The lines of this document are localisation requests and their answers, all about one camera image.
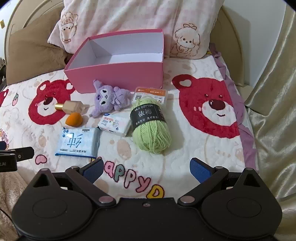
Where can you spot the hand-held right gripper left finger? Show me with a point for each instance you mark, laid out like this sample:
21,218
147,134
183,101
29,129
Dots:
94,170

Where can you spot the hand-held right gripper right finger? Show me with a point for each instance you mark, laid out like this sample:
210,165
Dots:
200,170

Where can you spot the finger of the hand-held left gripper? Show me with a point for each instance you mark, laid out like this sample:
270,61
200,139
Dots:
24,153
2,146

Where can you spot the blue tissue packet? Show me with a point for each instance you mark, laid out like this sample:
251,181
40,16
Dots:
76,142

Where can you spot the small white tissue packet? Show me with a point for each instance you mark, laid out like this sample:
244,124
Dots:
114,124

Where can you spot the orange makeup sponge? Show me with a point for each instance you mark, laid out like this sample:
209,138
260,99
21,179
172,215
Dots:
73,119

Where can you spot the green yarn ball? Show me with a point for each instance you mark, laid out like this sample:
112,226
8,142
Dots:
150,136

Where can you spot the foundation bottle with gold cap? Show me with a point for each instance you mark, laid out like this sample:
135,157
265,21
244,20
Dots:
74,107

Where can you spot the purple plush toy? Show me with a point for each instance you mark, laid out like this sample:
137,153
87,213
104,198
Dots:
106,95

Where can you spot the clear box with orange label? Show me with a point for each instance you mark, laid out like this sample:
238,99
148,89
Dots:
152,93

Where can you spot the pink cardboard box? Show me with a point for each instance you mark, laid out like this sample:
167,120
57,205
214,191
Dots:
115,76

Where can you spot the printed bear blanket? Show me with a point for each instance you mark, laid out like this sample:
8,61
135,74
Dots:
208,148

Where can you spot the beige plush blanket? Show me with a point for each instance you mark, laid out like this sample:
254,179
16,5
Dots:
9,192

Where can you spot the beige curtain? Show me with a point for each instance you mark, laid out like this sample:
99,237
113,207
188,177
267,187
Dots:
272,115

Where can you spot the brown pillow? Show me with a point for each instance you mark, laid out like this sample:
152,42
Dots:
30,55

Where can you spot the pink printed pillow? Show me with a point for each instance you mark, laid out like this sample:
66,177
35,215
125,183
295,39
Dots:
129,16

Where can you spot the yellow wall sticker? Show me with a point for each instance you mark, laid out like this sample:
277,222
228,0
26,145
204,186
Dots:
2,23

